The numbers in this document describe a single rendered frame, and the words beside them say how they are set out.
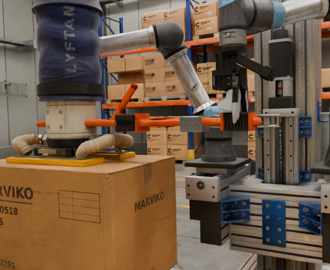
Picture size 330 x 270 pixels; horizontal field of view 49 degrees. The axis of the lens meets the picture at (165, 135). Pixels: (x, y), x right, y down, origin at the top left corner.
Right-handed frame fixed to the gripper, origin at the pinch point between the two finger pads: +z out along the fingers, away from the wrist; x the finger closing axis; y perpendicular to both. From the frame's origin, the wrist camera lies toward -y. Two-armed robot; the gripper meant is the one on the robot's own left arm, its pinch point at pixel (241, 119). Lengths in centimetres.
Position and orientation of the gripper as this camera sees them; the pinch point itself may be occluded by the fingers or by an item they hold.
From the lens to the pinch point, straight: 103.0
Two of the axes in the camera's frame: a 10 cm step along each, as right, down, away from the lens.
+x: -4.5, 0.6, -8.9
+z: 0.3, 10.0, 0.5
